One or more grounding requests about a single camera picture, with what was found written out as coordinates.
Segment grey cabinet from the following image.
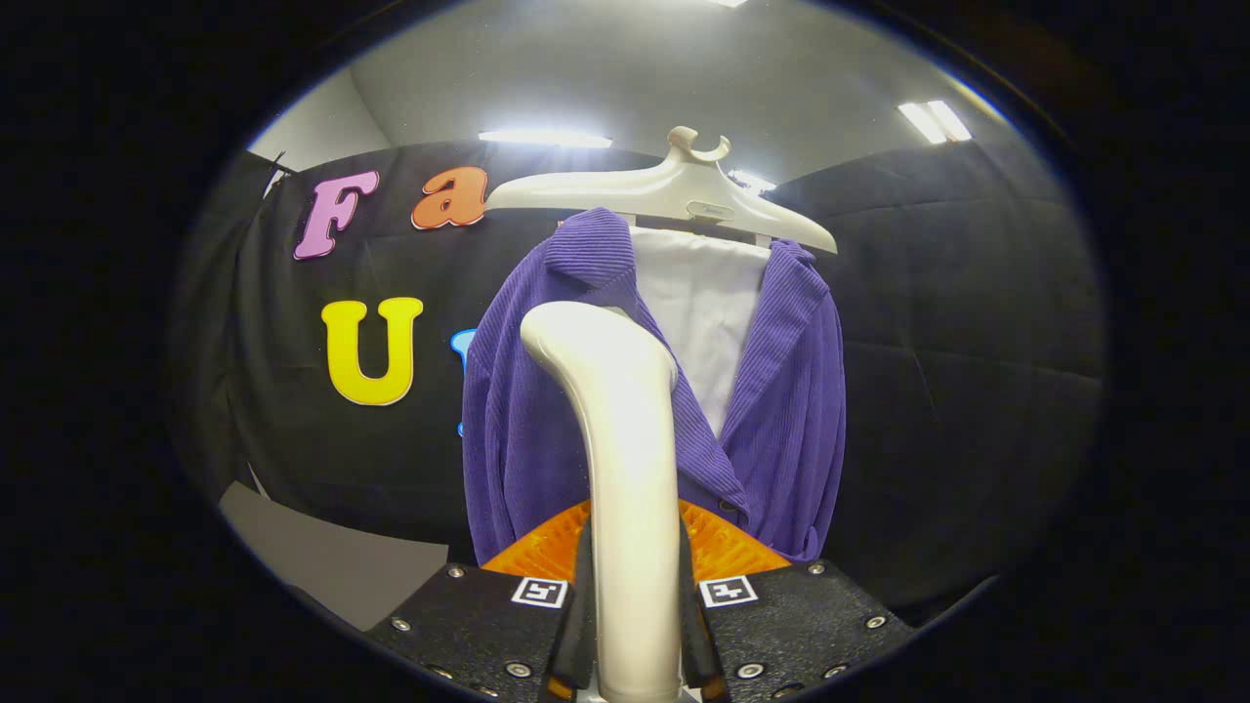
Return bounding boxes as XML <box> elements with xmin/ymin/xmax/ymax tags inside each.
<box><xmin>217</xmin><ymin>480</ymin><xmax>450</xmax><ymax>633</ymax></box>

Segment purple corduroy jacket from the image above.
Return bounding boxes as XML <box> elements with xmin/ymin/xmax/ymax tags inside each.
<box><xmin>461</xmin><ymin>207</ymin><xmax>849</xmax><ymax>567</ymax></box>

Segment white clothes hanger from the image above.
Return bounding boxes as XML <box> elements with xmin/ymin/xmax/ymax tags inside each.
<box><xmin>485</xmin><ymin>125</ymin><xmax>839</xmax><ymax>255</ymax></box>

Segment white backing cloth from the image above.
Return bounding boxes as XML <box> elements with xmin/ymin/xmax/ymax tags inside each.
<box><xmin>630</xmin><ymin>227</ymin><xmax>772</xmax><ymax>440</ymax></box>

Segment long ceiling light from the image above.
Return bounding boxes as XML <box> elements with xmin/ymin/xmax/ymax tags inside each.
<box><xmin>479</xmin><ymin>127</ymin><xmax>614</xmax><ymax>150</ymax></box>

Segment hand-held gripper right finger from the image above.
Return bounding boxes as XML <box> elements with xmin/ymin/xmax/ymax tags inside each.
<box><xmin>677</xmin><ymin>500</ymin><xmax>917</xmax><ymax>703</ymax></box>

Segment double ceiling light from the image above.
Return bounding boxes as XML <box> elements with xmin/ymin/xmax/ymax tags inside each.
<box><xmin>896</xmin><ymin>100</ymin><xmax>975</xmax><ymax>145</ymax></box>

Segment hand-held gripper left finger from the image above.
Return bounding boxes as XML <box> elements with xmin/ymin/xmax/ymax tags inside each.
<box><xmin>366</xmin><ymin>500</ymin><xmax>599</xmax><ymax>703</ymax></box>

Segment black backdrop cloth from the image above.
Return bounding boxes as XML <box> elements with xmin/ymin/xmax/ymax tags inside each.
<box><xmin>166</xmin><ymin>142</ymin><xmax>1109</xmax><ymax>626</ymax></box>

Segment white garment steamer head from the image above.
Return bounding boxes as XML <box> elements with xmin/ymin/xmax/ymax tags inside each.
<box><xmin>520</xmin><ymin>301</ymin><xmax>685</xmax><ymax>703</ymax></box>

